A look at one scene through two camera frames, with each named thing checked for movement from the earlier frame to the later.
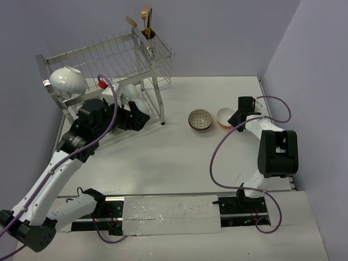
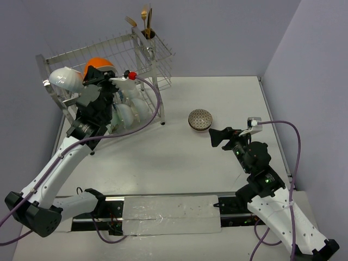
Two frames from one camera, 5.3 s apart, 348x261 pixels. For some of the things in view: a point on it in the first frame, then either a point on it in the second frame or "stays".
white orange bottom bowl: x=223 y=115 -> x=100 y=63
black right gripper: x=233 y=119 -> x=216 y=136
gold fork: x=144 y=14 stays
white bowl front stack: x=142 y=106 stays
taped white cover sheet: x=171 y=215 stays
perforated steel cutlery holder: x=150 y=44 stays
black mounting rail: x=236 y=211 stays
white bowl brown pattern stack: x=68 y=79 stays
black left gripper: x=130 y=118 -> x=101 y=79
